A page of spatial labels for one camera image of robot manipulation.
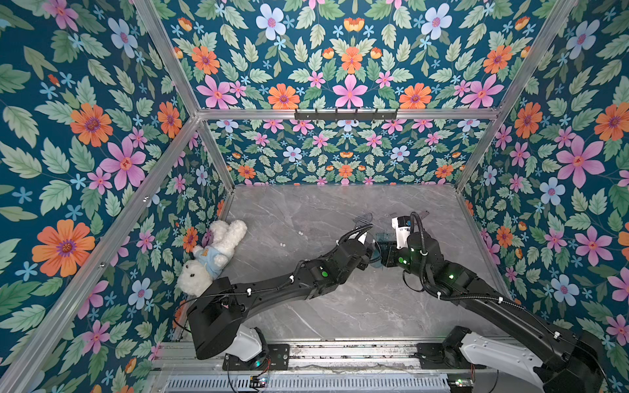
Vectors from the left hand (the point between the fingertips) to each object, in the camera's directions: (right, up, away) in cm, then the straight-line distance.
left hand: (367, 240), depth 78 cm
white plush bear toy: (-55, -8, +8) cm, 56 cm away
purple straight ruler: (+31, +8, +33) cm, 46 cm away
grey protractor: (+3, +5, +30) cm, 30 cm away
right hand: (+3, +1, -3) cm, 4 cm away
